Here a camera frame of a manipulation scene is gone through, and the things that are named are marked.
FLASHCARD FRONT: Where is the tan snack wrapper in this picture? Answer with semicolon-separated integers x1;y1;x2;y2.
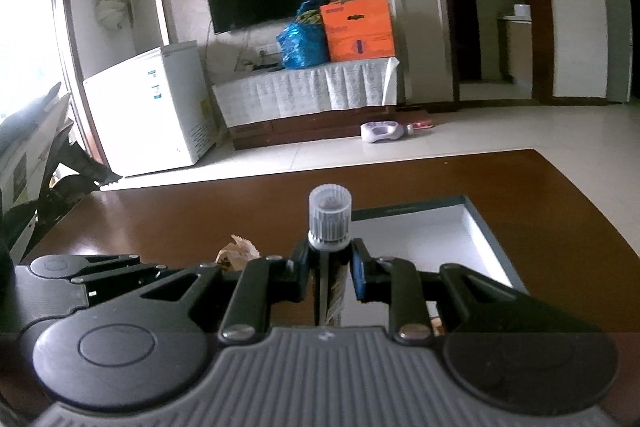
215;234;262;272

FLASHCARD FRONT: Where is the wooden kitchen counter cabinet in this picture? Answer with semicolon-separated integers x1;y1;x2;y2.
496;14;533;84

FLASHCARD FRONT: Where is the blue plastic bag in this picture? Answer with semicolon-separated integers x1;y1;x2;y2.
276;0;331;70

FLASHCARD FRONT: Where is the purple and white bottle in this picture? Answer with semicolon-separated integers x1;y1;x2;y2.
361;120;415;144

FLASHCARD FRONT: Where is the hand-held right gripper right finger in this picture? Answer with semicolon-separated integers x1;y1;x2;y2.
350;238;601;343

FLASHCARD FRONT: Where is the orange cardboard box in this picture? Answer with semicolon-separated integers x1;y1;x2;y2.
319;0;396;62

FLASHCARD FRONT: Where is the white chest freezer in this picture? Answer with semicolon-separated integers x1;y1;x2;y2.
82;41;217;178

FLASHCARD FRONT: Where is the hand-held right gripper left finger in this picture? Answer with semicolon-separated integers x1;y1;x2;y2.
85;239;313;343

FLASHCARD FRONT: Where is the grey refrigerator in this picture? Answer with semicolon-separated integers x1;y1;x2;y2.
602;0;633;102

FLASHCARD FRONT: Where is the wooden television cabinet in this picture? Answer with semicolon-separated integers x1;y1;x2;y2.
227;104;432;151

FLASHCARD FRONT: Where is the grey cardboard box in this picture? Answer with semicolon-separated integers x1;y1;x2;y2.
350;194;531;298

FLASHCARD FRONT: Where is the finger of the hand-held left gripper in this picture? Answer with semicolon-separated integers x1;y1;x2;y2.
70;253;168;289

